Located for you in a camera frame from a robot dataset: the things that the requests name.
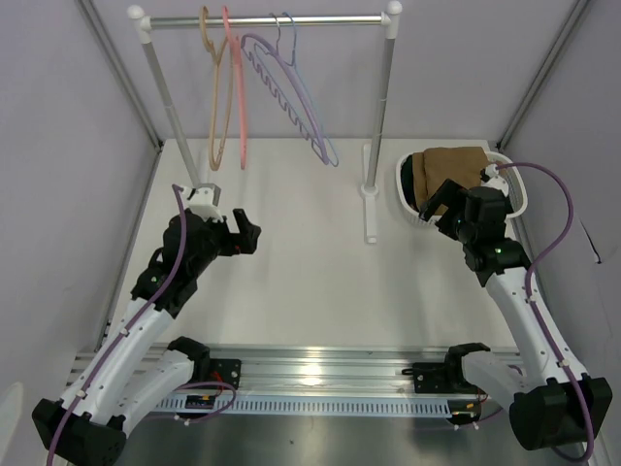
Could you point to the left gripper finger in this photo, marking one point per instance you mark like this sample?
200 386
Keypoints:
245 226
246 241

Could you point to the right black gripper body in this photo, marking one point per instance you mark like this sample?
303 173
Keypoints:
456 227

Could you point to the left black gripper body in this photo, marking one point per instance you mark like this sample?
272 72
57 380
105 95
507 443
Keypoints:
218 242

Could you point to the tan skirt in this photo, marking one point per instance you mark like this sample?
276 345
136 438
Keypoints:
462 165

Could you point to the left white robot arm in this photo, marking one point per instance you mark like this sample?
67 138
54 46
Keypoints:
91 421

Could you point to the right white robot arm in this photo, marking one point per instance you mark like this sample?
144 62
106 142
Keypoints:
552 401

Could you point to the pink velvet hanger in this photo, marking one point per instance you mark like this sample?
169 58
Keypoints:
236 57

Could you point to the purple notched hanger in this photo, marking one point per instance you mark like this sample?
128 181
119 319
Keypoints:
256 48

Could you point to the tan velvet hanger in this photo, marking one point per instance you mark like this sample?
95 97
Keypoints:
214 157

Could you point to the white laundry basket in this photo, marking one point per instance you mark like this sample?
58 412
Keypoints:
517 199

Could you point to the metal clothes rack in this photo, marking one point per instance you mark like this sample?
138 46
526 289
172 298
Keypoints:
389 20

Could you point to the dark green plaid garment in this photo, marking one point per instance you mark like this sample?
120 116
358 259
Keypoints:
415 179

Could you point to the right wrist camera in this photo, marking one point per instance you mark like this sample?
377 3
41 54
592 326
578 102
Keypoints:
490 177

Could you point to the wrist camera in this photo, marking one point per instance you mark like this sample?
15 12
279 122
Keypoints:
490 177
203 201

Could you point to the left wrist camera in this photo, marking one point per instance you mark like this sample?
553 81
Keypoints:
203 201

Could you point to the aluminium mounting rail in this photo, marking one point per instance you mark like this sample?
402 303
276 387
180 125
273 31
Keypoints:
322 373

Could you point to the slotted cable duct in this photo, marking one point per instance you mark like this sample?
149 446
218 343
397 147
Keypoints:
281 405

